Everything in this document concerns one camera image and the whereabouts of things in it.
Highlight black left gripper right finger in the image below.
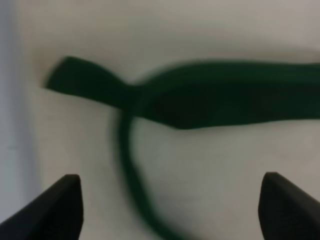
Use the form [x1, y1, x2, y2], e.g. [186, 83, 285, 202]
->
[258, 172, 320, 240]

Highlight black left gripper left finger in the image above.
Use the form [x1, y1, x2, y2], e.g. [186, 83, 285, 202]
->
[0, 174, 84, 240]

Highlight white linen bag green handles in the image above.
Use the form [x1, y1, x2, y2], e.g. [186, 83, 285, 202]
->
[0, 0, 320, 240]

